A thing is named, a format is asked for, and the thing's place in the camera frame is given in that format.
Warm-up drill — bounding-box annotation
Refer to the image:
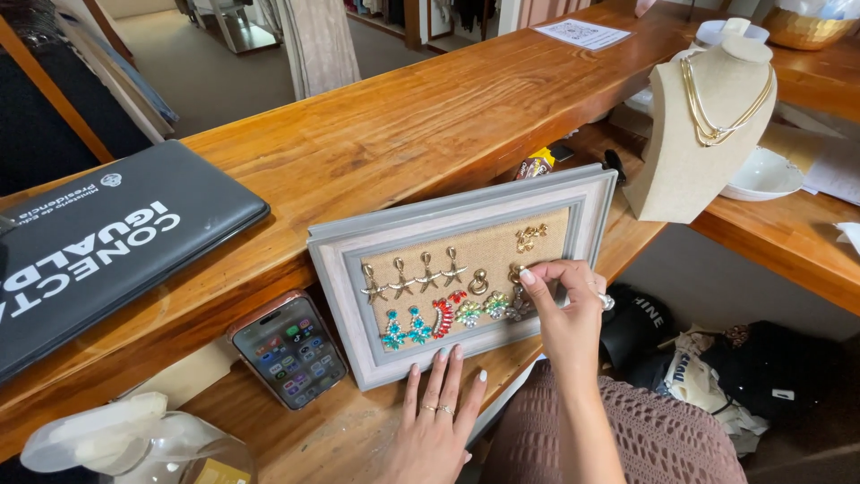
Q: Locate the person's left hand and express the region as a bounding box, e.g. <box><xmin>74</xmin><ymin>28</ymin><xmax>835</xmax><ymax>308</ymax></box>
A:
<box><xmin>375</xmin><ymin>345</ymin><xmax>489</xmax><ymax>484</ymax></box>

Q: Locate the person's right hand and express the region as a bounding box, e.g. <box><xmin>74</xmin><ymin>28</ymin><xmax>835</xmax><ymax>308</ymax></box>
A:
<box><xmin>519</xmin><ymin>259</ymin><xmax>616</xmax><ymax>379</ymax></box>

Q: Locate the grey framed burlap earring board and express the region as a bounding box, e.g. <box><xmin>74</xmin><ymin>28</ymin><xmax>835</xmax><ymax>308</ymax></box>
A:
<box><xmin>307</xmin><ymin>163</ymin><xmax>619</xmax><ymax>393</ymax></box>

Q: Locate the grey gem flower earring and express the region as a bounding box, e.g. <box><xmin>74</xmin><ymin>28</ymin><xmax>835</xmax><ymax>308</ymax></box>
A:
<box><xmin>505</xmin><ymin>286</ymin><xmax>536</xmax><ymax>323</ymax></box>

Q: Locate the black cap with white lettering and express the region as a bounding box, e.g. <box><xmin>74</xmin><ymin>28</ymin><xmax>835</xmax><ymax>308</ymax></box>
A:
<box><xmin>598</xmin><ymin>281</ymin><xmax>677</xmax><ymax>369</ymax></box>

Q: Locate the rainbow gem flower earring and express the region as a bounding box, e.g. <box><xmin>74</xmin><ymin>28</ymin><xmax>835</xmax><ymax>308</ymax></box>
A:
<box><xmin>483</xmin><ymin>290</ymin><xmax>511</xmax><ymax>321</ymax></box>
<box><xmin>455</xmin><ymin>300</ymin><xmax>484</xmax><ymax>329</ymax></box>

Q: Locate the gold flower earring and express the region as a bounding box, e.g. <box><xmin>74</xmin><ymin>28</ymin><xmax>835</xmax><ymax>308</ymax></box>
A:
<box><xmin>515</xmin><ymin>223</ymin><xmax>549</xmax><ymax>255</ymax></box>

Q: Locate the teal gem earring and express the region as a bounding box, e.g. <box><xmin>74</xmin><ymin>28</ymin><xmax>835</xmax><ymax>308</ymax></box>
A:
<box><xmin>407</xmin><ymin>306</ymin><xmax>433</xmax><ymax>346</ymax></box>
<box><xmin>381</xmin><ymin>309</ymin><xmax>407</xmax><ymax>352</ymax></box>

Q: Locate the gold starfish earring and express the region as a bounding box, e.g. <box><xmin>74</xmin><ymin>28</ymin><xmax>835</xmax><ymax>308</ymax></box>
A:
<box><xmin>359</xmin><ymin>264</ymin><xmax>389</xmax><ymax>305</ymax></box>
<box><xmin>440</xmin><ymin>246</ymin><xmax>469</xmax><ymax>289</ymax></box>
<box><xmin>414</xmin><ymin>251</ymin><xmax>442</xmax><ymax>294</ymax></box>
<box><xmin>387</xmin><ymin>257</ymin><xmax>416</xmax><ymax>301</ymax></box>

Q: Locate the person's pink knitted skirt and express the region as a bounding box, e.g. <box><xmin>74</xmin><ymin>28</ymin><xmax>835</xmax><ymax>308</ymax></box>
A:
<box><xmin>478</xmin><ymin>359</ymin><xmax>748</xmax><ymax>484</ymax></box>

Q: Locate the smartphone with pink case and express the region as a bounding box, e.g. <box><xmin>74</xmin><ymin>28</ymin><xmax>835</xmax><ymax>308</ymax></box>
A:
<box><xmin>227</xmin><ymin>290</ymin><xmax>349</xmax><ymax>411</ymax></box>

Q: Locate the brown yellow snack packet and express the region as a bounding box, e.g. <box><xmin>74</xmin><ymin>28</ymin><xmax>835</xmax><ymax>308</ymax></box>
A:
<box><xmin>515</xmin><ymin>147</ymin><xmax>556</xmax><ymax>182</ymax></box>

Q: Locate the black hair clip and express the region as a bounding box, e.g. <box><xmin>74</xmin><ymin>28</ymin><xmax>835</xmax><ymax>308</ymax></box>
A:
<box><xmin>602</xmin><ymin>148</ymin><xmax>628</xmax><ymax>186</ymax></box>

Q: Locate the heap of bags and clothes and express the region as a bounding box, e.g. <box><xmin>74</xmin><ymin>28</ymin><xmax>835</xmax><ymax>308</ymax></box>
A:
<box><xmin>628</xmin><ymin>320</ymin><xmax>850</xmax><ymax>459</ymax></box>

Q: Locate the yellow card in jar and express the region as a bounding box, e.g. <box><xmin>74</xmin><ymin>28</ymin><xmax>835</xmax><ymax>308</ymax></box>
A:
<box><xmin>193</xmin><ymin>458</ymin><xmax>252</xmax><ymax>484</ymax></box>

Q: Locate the clear glass jar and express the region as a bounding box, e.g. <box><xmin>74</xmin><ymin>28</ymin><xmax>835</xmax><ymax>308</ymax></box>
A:
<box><xmin>101</xmin><ymin>411</ymin><xmax>259</xmax><ymax>484</ymax></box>

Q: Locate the white ceramic bowl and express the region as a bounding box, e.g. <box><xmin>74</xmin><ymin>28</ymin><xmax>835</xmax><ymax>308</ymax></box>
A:
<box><xmin>718</xmin><ymin>146</ymin><xmax>806</xmax><ymax>203</ymax></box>

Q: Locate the beige cardboard sheet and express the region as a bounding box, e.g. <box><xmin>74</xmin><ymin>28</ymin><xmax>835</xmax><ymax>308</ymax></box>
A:
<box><xmin>123</xmin><ymin>335</ymin><xmax>241</xmax><ymax>406</ymax></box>

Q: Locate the white printed paper sheet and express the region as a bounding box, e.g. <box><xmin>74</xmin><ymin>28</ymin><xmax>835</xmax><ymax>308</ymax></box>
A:
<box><xmin>529</xmin><ymin>18</ymin><xmax>634</xmax><ymax>52</ymax></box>

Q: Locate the stack of white papers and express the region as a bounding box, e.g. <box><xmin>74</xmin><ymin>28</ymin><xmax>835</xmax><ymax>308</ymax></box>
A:
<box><xmin>801</xmin><ymin>131</ymin><xmax>860</xmax><ymax>207</ymax></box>

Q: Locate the rack of hanging clothes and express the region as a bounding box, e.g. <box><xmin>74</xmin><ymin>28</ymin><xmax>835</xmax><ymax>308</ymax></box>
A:
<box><xmin>343</xmin><ymin>0</ymin><xmax>501</xmax><ymax>40</ymax></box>

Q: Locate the black laptop with white lettering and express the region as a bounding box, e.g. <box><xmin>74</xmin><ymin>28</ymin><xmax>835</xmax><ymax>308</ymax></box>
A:
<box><xmin>0</xmin><ymin>139</ymin><xmax>271</xmax><ymax>385</ymax></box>

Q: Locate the beige hanging curtain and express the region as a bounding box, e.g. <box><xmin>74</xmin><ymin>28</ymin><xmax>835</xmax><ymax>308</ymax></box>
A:
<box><xmin>274</xmin><ymin>0</ymin><xmax>362</xmax><ymax>102</ymax></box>

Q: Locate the gold faceted bowl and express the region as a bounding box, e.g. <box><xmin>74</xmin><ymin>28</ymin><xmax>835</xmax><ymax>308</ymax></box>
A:
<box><xmin>761</xmin><ymin>4</ymin><xmax>860</xmax><ymax>52</ymax></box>

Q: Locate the stack of leaning fabric boards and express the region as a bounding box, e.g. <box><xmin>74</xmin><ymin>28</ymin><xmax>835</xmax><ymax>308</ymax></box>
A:
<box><xmin>50</xmin><ymin>0</ymin><xmax>181</xmax><ymax>143</ymax></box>

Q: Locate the beige necklace display bust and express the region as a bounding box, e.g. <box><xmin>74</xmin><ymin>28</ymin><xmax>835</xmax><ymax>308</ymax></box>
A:
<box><xmin>623</xmin><ymin>17</ymin><xmax>779</xmax><ymax>225</ymax></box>

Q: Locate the gold chain necklace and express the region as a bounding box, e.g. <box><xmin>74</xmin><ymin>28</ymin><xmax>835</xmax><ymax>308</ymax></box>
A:
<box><xmin>679</xmin><ymin>52</ymin><xmax>775</xmax><ymax>148</ymax></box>

